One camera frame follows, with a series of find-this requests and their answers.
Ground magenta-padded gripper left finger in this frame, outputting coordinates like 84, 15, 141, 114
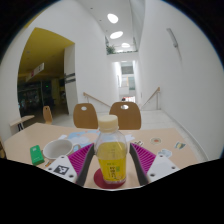
45, 143, 96, 187

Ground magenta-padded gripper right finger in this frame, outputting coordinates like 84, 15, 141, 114
129, 143, 178, 187

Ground clear bottle with yellow drink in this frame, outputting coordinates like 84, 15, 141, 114
93, 114, 129, 185

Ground blue white sticker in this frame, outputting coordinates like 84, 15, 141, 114
157, 148, 173, 159

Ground white ceramic mug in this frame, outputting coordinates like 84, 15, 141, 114
42, 138, 82, 160

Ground round orange sticker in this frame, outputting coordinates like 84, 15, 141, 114
149, 136, 163, 146

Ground small green box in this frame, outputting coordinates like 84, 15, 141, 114
29, 144, 45, 166

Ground yellow blue sticker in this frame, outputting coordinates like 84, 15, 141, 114
174, 141, 187, 150

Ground small grey sticker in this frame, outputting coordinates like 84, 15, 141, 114
133, 139, 145, 148

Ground pastel printed mouse pad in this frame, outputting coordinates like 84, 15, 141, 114
66, 130, 100, 146

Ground flat round red coaster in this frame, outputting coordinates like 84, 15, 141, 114
93, 167, 127, 190

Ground wooden chair with hole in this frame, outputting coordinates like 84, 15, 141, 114
109, 101, 142, 131
42, 105, 54, 125
72, 102, 99, 130

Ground small wooden side table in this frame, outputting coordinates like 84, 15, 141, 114
9, 114, 36, 132

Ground wooden stair handrail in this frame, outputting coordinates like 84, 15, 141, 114
82, 91, 111, 108
140, 87, 161, 110

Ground hanging white red sign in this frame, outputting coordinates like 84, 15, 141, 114
25, 62, 45, 83

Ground green balcony plant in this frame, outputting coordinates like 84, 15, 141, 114
105, 43, 116, 55

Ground oval ceiling lights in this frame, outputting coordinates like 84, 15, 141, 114
106, 13, 132, 49

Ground dark wall sign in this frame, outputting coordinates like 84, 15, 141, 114
64, 72, 76, 84

